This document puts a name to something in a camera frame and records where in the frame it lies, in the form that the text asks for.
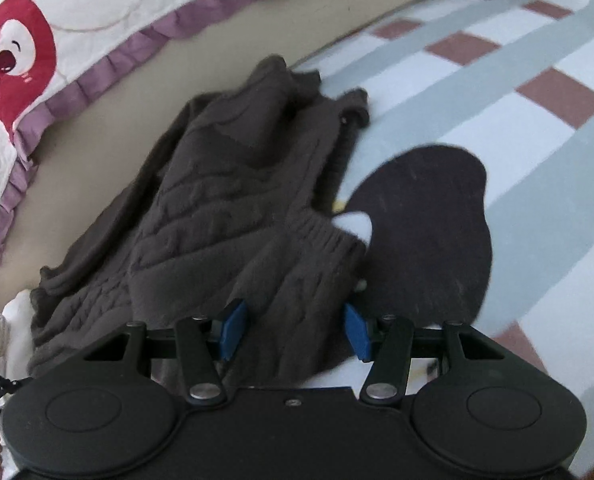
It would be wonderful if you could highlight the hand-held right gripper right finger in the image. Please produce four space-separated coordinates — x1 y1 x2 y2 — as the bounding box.
343 301 506 405

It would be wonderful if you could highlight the checkered printed blanket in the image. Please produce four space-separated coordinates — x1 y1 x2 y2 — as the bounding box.
289 0 594 480

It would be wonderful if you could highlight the bear print quilt purple ruffle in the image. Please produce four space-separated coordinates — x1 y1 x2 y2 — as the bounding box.
0 0 443 323

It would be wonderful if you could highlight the dark brown knit sweater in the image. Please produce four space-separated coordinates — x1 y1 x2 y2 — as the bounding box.
29 55 373 387

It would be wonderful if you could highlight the white folded cloth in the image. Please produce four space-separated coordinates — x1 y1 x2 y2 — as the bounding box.
0 289 36 480

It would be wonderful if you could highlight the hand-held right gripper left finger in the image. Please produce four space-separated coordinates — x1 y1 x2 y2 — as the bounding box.
83 298 250 407

